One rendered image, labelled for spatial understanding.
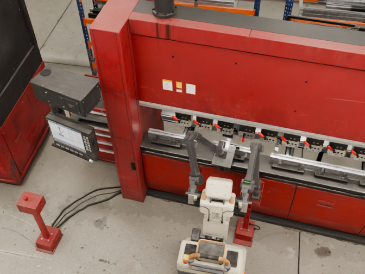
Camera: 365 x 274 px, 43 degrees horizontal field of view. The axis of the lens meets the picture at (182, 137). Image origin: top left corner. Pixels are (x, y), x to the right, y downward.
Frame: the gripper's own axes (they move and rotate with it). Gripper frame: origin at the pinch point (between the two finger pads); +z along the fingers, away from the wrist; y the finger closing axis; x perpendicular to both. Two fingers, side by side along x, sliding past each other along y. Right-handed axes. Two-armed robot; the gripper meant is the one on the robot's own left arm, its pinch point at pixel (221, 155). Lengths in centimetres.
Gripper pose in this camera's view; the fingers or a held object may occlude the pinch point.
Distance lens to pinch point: 428.6
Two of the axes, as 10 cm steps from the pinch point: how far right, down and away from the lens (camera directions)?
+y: -9.6, -2.1, 1.9
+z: 1.4, 2.3, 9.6
